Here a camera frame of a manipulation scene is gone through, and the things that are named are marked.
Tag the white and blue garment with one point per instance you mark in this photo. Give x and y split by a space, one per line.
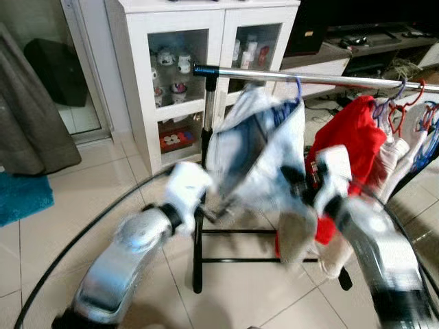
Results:
274 157

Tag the blue plastic hanger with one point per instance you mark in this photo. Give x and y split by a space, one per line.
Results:
429 137
300 92

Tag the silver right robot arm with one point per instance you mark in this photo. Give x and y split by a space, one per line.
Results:
377 247

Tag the purple plastic hanger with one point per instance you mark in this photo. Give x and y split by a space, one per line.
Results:
378 106

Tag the red plastic hanger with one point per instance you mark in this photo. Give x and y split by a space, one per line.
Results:
396 123

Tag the red hanging garment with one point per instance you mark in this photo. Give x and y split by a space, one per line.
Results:
357 137

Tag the red floral box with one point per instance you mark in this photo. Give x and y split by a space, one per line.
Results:
177 139

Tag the black silver clothes rack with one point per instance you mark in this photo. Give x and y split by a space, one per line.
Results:
260 74

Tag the white tv bench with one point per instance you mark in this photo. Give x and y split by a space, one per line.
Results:
322 65

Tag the white glass-door cabinet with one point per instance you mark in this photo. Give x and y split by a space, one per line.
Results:
130 82

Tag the black television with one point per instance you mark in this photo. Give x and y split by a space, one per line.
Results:
309 27

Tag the white framed glass door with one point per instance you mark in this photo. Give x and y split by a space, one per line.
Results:
92 68

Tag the teal floor mat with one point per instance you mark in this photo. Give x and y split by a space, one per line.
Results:
20 195

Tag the grey curtain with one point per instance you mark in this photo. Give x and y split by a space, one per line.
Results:
34 137

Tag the black bag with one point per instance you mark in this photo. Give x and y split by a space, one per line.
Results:
58 68

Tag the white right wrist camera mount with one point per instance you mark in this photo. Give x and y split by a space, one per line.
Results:
334 171

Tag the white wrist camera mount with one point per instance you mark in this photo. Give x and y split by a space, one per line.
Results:
334 171
186 188

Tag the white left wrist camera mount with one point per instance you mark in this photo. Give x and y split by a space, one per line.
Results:
186 188

